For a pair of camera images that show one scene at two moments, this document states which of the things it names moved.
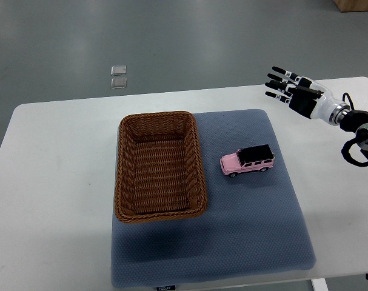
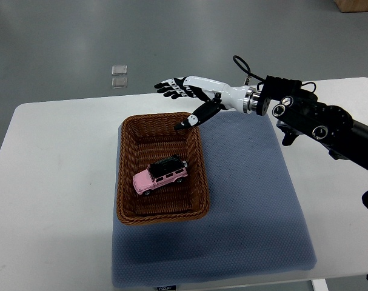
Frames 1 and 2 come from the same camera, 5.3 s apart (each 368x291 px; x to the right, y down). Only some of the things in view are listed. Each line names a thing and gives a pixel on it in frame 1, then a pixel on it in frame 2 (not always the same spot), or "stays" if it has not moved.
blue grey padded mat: x=253 y=225 stays
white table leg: x=319 y=284 stays
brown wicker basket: x=160 y=173 stays
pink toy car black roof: x=256 y=158 -> x=170 y=170
